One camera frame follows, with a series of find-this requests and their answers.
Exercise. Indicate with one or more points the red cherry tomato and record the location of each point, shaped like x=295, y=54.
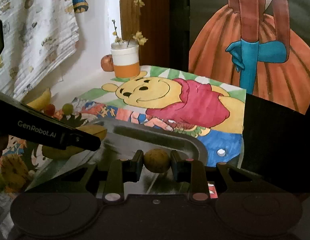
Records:
x=49, y=110

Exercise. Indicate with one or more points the red apple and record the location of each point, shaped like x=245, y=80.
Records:
x=107, y=63

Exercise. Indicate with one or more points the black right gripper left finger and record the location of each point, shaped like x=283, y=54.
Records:
x=120, y=172

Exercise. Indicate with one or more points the yellow banana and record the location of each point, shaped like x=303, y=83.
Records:
x=41, y=102
x=88, y=137

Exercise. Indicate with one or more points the small brown round fruit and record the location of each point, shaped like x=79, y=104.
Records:
x=157, y=161

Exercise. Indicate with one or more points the anime characters drawing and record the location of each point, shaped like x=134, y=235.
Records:
x=31, y=153

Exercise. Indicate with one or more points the white printed cartoon cloth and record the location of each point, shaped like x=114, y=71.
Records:
x=38, y=36

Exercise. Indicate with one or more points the woman orange dress painting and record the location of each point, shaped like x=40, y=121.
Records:
x=250, y=44

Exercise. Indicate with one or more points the grey metal tray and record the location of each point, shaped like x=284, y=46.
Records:
x=123, y=139

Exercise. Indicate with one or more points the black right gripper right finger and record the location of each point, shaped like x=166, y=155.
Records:
x=191, y=174

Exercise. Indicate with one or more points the brown wooden door frame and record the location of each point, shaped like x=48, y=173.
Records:
x=151, y=17

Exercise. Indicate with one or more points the white orange jar vase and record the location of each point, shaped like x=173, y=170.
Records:
x=125, y=57

